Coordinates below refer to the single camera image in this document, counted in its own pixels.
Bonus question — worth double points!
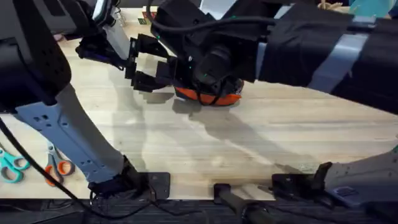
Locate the teal handled scissors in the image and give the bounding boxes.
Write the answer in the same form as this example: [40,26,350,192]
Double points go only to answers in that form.
[0,145,31,184]

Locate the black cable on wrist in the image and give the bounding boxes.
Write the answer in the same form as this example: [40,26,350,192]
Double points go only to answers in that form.
[145,0,278,34]

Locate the beige rope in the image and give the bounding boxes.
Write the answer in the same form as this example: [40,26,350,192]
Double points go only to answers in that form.
[317,0,343,11]

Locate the black rail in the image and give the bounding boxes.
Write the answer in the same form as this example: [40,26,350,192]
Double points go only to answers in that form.
[0,198,398,224]

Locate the red and green box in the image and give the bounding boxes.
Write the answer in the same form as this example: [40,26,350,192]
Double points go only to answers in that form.
[137,6,159,26]

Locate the orange handled scissors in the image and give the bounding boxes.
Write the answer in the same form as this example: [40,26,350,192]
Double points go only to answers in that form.
[44,142,76,187]

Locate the teal object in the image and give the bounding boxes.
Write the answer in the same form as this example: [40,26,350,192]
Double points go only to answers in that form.
[348,0,396,19]

